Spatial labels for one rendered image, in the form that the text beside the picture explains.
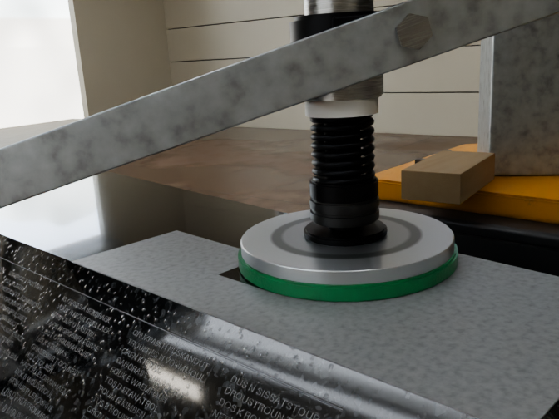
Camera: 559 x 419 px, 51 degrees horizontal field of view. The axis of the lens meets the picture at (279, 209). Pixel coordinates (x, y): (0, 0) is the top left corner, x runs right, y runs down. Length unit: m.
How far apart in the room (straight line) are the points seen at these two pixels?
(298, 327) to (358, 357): 0.06
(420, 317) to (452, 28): 0.24
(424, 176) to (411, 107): 6.31
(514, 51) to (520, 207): 0.29
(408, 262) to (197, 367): 0.20
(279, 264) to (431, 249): 0.14
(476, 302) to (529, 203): 0.54
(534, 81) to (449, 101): 5.92
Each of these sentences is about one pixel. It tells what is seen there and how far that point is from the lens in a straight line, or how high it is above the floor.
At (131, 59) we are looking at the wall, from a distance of 9.41.
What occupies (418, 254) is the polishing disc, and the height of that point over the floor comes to 0.85.
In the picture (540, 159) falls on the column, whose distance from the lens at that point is 1.19.
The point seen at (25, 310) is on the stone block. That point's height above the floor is 0.77.
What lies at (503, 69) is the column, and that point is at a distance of 1.16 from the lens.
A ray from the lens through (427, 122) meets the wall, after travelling 7.22.
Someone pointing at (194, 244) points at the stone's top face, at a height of 0.82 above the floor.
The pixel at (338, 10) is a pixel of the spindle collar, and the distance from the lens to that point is 0.54.
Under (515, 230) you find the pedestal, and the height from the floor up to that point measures 0.74.
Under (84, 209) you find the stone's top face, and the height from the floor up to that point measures 0.82.
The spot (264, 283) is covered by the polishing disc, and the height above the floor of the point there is 0.83.
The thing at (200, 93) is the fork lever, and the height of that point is 1.00.
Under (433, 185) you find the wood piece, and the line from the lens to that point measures 0.98.
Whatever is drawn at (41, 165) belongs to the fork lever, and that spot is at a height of 0.94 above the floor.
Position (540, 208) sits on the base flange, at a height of 0.76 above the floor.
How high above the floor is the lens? 1.03
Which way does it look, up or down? 15 degrees down
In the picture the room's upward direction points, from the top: 3 degrees counter-clockwise
